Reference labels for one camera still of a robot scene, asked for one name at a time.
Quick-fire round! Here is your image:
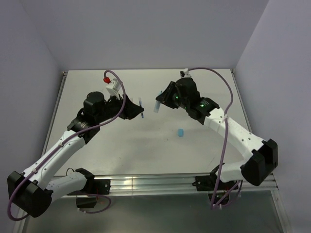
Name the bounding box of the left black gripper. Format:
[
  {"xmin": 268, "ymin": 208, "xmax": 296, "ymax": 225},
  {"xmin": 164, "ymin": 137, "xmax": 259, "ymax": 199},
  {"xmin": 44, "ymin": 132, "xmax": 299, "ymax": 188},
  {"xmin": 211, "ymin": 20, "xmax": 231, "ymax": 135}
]
[{"xmin": 95, "ymin": 91, "xmax": 144, "ymax": 123}]

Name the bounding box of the blue highlighter pen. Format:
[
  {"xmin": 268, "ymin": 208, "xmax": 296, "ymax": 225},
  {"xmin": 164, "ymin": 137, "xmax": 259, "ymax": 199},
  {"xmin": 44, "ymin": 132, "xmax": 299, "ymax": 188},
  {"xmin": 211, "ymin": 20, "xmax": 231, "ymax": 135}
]
[{"xmin": 154, "ymin": 101, "xmax": 161, "ymax": 113}]

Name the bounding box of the blue thin pen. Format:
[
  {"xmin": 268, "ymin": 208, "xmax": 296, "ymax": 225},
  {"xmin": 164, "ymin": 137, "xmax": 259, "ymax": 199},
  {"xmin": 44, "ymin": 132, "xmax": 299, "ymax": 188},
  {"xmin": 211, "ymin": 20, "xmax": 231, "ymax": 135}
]
[{"xmin": 138, "ymin": 97, "xmax": 144, "ymax": 119}]

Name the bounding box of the blue pen cap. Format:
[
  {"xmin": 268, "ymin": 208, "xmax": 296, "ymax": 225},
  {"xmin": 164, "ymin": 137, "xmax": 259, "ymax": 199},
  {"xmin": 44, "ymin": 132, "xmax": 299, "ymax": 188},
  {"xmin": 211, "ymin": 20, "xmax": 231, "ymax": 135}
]
[{"xmin": 177, "ymin": 129, "xmax": 184, "ymax": 137}]

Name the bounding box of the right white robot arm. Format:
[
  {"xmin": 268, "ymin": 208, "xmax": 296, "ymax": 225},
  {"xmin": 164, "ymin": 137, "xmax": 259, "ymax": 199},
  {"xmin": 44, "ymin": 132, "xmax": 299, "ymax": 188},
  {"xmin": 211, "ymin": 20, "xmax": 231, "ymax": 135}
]
[{"xmin": 156, "ymin": 78, "xmax": 278, "ymax": 189}]

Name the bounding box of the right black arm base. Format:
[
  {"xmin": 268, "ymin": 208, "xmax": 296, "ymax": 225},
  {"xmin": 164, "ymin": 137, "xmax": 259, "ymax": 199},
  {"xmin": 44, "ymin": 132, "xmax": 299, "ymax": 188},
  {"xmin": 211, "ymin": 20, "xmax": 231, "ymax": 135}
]
[{"xmin": 192, "ymin": 174, "xmax": 237, "ymax": 191}]

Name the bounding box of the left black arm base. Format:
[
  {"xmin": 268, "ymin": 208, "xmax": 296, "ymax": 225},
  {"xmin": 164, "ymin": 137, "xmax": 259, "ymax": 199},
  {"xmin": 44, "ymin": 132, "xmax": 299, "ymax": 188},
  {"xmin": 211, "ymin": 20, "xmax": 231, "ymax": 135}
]
[{"xmin": 76, "ymin": 179, "xmax": 111, "ymax": 213}]

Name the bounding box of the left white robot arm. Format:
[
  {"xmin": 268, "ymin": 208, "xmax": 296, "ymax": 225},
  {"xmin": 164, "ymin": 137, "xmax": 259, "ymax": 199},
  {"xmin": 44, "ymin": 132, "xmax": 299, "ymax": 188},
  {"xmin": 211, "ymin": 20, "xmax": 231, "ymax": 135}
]
[{"xmin": 7, "ymin": 92, "xmax": 144, "ymax": 221}]

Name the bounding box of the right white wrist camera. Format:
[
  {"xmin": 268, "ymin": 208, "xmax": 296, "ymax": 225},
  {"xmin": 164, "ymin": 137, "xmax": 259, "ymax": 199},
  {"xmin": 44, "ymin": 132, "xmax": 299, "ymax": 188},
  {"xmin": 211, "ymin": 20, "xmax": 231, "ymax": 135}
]
[{"xmin": 180, "ymin": 68, "xmax": 192, "ymax": 78}]

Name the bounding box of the aluminium rail frame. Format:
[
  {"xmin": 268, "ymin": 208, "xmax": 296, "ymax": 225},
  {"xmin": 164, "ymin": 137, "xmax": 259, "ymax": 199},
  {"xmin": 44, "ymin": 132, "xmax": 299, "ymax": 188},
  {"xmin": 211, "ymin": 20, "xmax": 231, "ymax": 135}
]
[{"xmin": 92, "ymin": 169, "xmax": 279, "ymax": 197}]

